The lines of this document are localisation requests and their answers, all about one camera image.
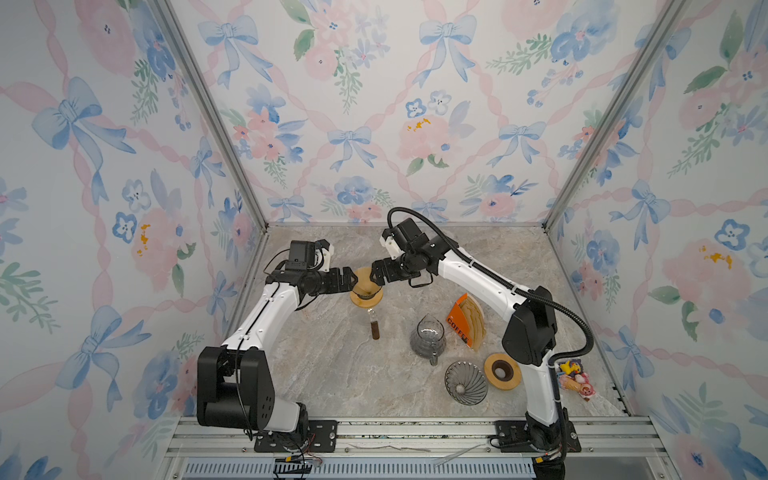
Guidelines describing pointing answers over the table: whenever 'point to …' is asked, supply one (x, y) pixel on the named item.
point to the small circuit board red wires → (292, 465)
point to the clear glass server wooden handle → (374, 324)
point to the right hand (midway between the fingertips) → (383, 271)
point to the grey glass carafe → (429, 341)
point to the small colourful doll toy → (571, 377)
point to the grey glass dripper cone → (466, 383)
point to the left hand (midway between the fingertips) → (344, 277)
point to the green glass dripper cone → (369, 296)
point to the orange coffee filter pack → (467, 317)
